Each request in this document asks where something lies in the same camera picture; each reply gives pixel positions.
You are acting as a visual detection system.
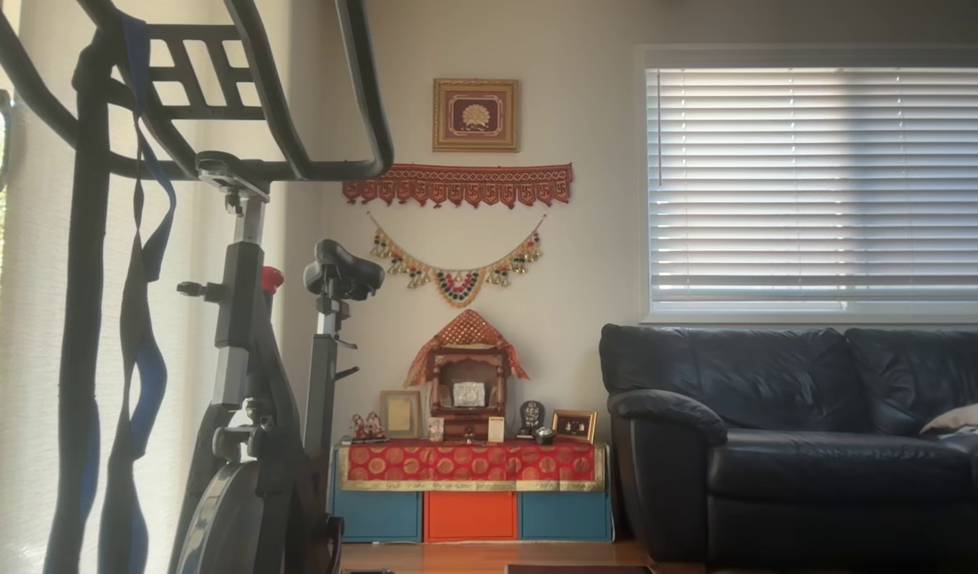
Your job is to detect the red gold canopy cloth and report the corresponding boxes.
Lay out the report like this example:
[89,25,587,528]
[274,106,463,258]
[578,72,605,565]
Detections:
[403,309,531,389]

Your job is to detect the wooden shrine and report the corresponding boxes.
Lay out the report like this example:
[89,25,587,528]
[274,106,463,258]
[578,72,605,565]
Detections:
[429,344,509,442]

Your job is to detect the gold framed picture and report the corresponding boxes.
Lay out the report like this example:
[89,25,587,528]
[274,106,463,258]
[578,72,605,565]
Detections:
[433,77,520,153]

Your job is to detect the red gold table cloth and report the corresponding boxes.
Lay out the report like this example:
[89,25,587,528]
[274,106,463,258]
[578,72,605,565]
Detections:
[337,440,607,493]

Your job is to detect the red idol figurines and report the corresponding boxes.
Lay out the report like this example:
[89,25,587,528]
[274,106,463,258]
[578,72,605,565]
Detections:
[349,412,388,444]

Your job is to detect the blue orange cabinet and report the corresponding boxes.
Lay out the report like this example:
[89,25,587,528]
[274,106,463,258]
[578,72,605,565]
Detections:
[329,442,615,545]

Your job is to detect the black exercise bike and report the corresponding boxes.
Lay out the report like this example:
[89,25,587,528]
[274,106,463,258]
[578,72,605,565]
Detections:
[0,0,395,574]

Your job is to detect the black leather sofa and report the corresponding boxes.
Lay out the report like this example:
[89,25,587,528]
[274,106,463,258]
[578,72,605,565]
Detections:
[599,323,978,568]

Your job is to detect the white window blinds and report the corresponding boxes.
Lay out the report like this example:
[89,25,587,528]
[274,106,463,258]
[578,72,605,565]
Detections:
[645,67,978,313]

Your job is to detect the blue black resistance band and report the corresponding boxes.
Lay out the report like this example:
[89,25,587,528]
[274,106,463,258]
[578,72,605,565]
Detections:
[96,12,179,574]

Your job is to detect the white curtain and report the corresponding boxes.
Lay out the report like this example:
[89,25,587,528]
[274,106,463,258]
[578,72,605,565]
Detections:
[0,0,298,574]

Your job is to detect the white cushion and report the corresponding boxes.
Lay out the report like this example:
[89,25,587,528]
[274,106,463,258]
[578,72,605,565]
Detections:
[919,400,978,439]

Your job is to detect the beaded garland wall hanging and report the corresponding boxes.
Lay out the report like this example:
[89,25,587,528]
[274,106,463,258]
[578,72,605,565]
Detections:
[367,211,547,309]

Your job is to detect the red embroidered wall hanging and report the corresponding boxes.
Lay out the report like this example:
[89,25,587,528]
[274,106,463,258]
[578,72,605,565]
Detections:
[343,163,574,210]

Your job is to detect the pale photo frame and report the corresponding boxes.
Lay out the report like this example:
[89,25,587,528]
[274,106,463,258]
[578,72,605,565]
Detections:
[379,390,422,440]

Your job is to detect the small gold photo frame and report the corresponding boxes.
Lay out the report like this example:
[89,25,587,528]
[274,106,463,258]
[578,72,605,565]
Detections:
[552,409,599,445]

